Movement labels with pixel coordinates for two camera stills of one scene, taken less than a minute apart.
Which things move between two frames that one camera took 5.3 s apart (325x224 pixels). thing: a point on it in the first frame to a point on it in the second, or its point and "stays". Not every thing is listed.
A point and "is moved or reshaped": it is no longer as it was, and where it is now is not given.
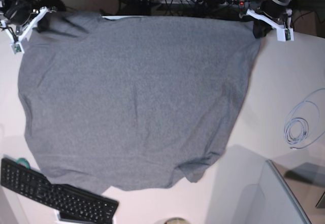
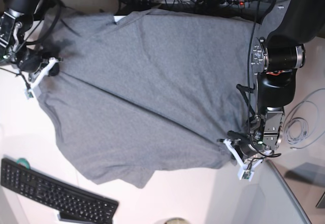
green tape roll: x=23 y=161 stays
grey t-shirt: x=114 y=103 is moved or reshaped
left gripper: x=18 y=13 to x=33 y=59
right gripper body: x=274 y=8 to x=248 y=146
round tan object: x=176 y=220 stays
